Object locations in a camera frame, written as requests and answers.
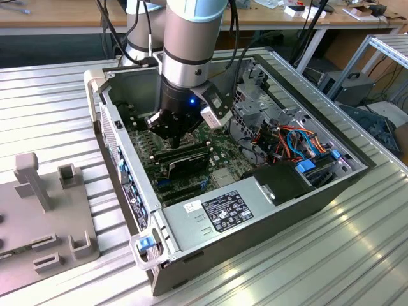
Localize wooden desk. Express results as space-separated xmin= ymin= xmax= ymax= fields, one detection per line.
xmin=0 ymin=0 xmax=408 ymax=74

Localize brown cardboard piece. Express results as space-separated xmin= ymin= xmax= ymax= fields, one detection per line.
xmin=393 ymin=122 xmax=408 ymax=157

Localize white box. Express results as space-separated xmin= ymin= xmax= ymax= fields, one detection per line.
xmin=283 ymin=4 xmax=328 ymax=19

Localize green motherboard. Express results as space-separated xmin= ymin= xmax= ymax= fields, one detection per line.
xmin=122 ymin=106 xmax=258 ymax=208

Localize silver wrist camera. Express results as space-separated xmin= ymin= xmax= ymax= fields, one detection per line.
xmin=190 ymin=81 xmax=234 ymax=130

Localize black stand pole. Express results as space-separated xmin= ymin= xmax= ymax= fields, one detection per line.
xmin=293 ymin=0 xmax=331 ymax=66

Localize silver power supply unit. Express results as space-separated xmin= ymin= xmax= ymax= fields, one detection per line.
xmin=158 ymin=176 xmax=277 ymax=256

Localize blue disk carrier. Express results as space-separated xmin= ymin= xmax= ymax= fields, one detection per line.
xmin=295 ymin=158 xmax=319 ymax=175

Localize open cardboard box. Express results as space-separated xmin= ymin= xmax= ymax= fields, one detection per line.
xmin=342 ymin=3 xmax=388 ymax=22

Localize orange wire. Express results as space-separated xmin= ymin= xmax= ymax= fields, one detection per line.
xmin=251 ymin=126 xmax=330 ymax=153

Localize aluminium shelf frame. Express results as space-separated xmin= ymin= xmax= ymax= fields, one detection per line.
xmin=328 ymin=33 xmax=408 ymax=108

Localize black graphics card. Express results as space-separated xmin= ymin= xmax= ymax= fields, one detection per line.
xmin=166 ymin=152 xmax=212 ymax=180

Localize black box with handle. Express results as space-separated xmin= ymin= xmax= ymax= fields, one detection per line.
xmin=318 ymin=71 xmax=377 ymax=108

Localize silver disk bay cage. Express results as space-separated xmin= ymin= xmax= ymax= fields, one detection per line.
xmin=229 ymin=59 xmax=307 ymax=144

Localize black plastic shroud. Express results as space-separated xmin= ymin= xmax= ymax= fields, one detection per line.
xmin=240 ymin=160 xmax=316 ymax=207

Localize silver chipset heatsink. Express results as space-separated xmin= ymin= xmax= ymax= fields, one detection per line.
xmin=211 ymin=168 xmax=238 ymax=188

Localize blue plastic latch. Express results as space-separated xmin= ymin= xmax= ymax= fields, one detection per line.
xmin=135 ymin=235 xmax=154 ymax=253

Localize grey parts rack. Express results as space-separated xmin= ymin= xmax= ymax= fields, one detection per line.
xmin=0 ymin=152 xmax=101 ymax=297

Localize grey open PC case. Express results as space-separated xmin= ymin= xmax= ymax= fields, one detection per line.
xmin=83 ymin=54 xmax=377 ymax=297

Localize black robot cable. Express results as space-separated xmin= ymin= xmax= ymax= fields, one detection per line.
xmin=222 ymin=0 xmax=275 ymax=73
xmin=95 ymin=0 xmax=154 ymax=66

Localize blue wire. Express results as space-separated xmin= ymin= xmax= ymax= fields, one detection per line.
xmin=298 ymin=127 xmax=320 ymax=157
xmin=286 ymin=127 xmax=304 ymax=159

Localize black expansion slot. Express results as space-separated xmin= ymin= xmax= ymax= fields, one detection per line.
xmin=161 ymin=189 xmax=200 ymax=205
xmin=156 ymin=182 xmax=205 ymax=196

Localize green RAM stick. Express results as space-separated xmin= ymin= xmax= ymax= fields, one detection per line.
xmin=0 ymin=245 xmax=36 ymax=261

